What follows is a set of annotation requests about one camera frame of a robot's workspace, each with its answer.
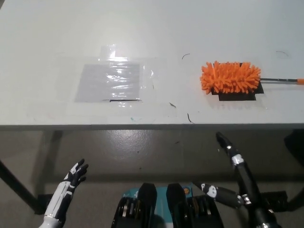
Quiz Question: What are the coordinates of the black tape patch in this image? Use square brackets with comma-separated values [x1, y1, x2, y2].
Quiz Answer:
[210, 62, 265, 102]

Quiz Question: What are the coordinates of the orange microfiber telescopic duster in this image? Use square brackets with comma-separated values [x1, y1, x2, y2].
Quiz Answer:
[200, 61, 304, 95]

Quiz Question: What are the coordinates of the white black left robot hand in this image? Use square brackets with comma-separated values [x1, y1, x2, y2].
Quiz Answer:
[44, 159, 89, 223]

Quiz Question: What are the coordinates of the clear taped plastic sheet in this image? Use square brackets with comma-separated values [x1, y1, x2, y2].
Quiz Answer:
[74, 62, 143, 104]

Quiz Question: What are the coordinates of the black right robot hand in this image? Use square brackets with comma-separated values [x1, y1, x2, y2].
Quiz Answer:
[193, 132, 278, 228]

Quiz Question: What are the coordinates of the black table leg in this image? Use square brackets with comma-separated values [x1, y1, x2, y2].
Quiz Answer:
[0, 159, 39, 211]
[286, 185, 304, 207]

